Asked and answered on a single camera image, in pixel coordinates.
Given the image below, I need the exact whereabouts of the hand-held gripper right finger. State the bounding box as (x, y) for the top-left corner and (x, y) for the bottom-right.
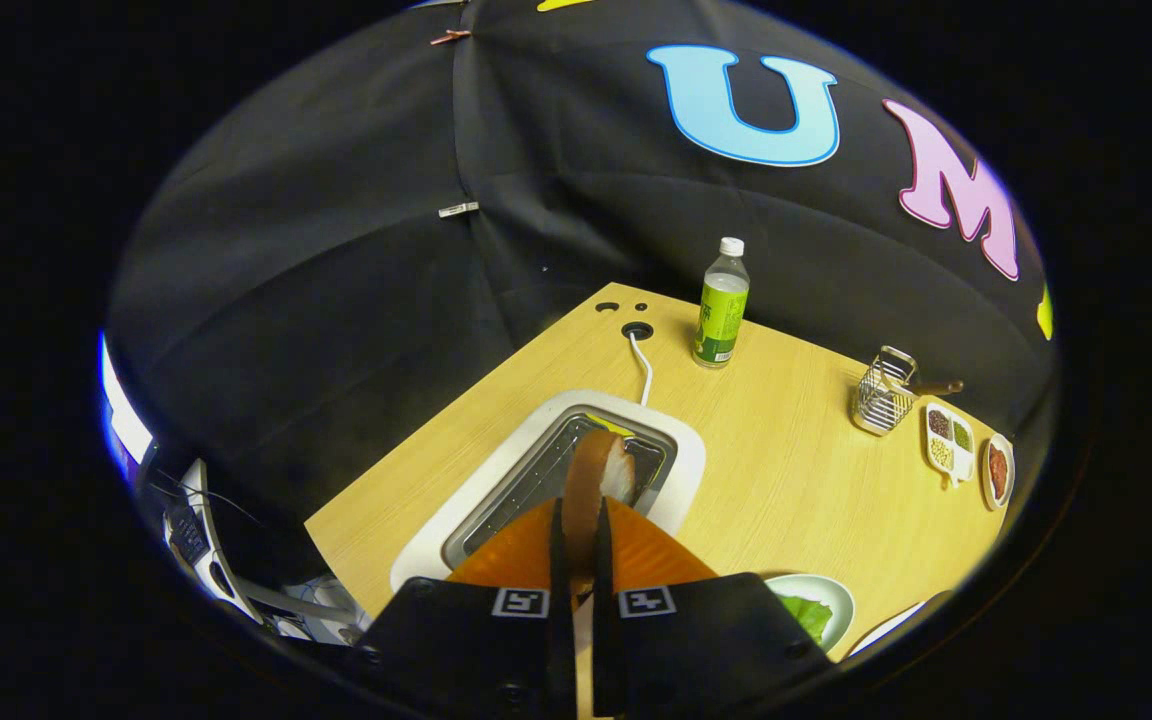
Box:
(591, 497), (832, 716)

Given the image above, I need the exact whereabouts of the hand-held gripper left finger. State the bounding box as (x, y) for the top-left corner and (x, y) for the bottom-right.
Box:
(356, 497), (577, 716)

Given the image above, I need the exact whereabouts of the plain bread slice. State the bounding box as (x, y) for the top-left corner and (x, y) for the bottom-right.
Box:
(561, 429), (637, 581)

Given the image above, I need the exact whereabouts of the green lettuce leaf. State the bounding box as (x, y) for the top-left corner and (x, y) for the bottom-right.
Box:
(776, 594), (834, 646)

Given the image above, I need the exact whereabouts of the white toaster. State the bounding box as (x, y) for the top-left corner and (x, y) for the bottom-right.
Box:
(390, 389), (707, 594)

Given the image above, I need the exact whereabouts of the light green round plate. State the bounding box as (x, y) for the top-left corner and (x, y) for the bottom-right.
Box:
(764, 573), (855, 654)

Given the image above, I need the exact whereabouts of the green label plastic bottle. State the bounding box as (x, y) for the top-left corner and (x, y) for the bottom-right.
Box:
(691, 237), (751, 370)

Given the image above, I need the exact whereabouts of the white square plate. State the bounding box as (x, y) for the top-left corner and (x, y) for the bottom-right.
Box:
(848, 597), (937, 658)

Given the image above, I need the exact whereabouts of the white divided dish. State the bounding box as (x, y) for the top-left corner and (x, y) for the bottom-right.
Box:
(924, 401), (976, 491)

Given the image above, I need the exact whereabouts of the black backdrop cloth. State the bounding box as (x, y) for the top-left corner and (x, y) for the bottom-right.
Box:
(106, 0), (1057, 591)

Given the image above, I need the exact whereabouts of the white oval plate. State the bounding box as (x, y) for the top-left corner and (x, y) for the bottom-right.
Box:
(980, 432), (1016, 512)

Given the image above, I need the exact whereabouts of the white toaster cable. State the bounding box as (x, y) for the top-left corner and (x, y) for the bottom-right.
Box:
(628, 330), (655, 408)

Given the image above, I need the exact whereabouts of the metal wire utensil holder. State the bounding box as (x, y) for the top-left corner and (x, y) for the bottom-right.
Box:
(850, 346), (919, 437)

